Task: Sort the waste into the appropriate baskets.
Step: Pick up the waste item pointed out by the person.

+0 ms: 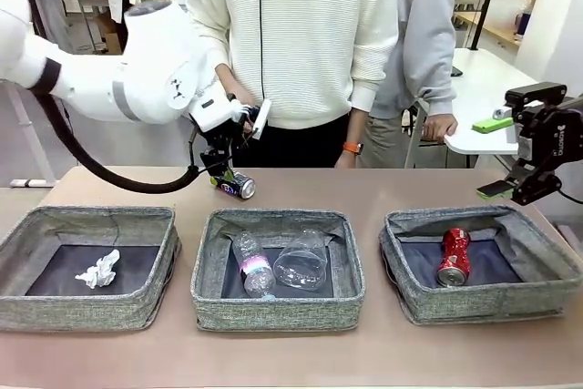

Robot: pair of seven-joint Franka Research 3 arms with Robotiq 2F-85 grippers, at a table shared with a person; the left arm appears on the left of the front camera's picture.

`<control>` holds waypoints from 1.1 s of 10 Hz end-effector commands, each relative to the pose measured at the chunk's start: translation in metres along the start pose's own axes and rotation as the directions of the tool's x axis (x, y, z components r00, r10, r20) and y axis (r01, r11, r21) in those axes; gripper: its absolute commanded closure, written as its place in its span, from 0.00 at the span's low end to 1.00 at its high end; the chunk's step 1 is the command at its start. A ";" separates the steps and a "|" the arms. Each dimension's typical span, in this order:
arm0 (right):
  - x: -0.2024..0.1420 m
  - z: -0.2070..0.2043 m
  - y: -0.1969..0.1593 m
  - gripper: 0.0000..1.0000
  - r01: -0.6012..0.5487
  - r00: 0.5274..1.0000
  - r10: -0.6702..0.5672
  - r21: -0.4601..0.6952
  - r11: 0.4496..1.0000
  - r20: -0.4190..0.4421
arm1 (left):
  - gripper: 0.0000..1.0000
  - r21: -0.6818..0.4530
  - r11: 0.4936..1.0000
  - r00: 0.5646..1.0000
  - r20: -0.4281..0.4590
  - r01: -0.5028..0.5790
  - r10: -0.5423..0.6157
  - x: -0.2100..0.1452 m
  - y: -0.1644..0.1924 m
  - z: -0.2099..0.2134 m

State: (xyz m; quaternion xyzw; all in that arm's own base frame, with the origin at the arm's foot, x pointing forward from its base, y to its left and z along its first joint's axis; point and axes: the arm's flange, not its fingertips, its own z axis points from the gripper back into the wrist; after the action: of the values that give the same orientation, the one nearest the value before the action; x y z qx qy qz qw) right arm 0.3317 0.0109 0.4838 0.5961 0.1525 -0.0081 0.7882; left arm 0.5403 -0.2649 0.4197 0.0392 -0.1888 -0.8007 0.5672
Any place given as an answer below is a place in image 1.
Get person in grey hoodie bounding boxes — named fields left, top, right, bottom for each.
left=367, top=0, right=460, bottom=169

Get black soda can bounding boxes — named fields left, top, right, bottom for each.
left=210, top=169, right=257, bottom=201

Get grey hoodie person's hand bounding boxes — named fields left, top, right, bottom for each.
left=422, top=111, right=459, bottom=144

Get grey fabric basket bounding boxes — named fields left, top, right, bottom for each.
left=378, top=204, right=583, bottom=326
left=0, top=205, right=182, bottom=333
left=189, top=208, right=367, bottom=333

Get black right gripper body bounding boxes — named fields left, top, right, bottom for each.
left=515, top=95, right=583, bottom=172

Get person's right hand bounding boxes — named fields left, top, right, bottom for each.
left=225, top=83, right=261, bottom=135

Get black cord on sweater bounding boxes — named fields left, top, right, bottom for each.
left=255, top=0, right=268, bottom=103

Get clear bottle with pink label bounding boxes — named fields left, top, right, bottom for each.
left=230, top=230, right=278, bottom=302

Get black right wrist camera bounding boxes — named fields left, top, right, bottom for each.
left=493, top=82, right=568, bottom=119

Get person's left forearm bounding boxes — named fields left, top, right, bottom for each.
left=347, top=106, right=369, bottom=147

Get crushed red soda can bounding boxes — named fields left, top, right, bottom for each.
left=435, top=227, right=473, bottom=289

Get black pole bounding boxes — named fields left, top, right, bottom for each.
left=468, top=0, right=505, bottom=52

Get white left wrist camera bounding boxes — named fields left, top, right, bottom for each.
left=251, top=98, right=273, bottom=140

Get person's left hand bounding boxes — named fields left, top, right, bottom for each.
left=333, top=151, right=360, bottom=169

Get cardboard box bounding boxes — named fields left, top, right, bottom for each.
left=93, top=13, right=125, bottom=55

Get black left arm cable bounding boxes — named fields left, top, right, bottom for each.
left=35, top=92, right=211, bottom=195

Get person's right forearm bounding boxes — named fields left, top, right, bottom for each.
left=213, top=62, right=243, bottom=99

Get clear crushed plastic cup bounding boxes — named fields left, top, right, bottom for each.
left=271, top=229, right=333, bottom=291

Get white tissue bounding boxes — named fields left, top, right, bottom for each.
left=74, top=249, right=121, bottom=290

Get person in white sweater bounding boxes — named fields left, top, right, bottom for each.
left=183, top=0, right=401, bottom=169

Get white table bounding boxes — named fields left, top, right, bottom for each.
left=442, top=46, right=547, bottom=169

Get dark blue bottle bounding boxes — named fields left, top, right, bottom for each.
left=514, top=1, right=533, bottom=42

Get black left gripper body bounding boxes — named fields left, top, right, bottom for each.
left=199, top=126, right=248, bottom=174

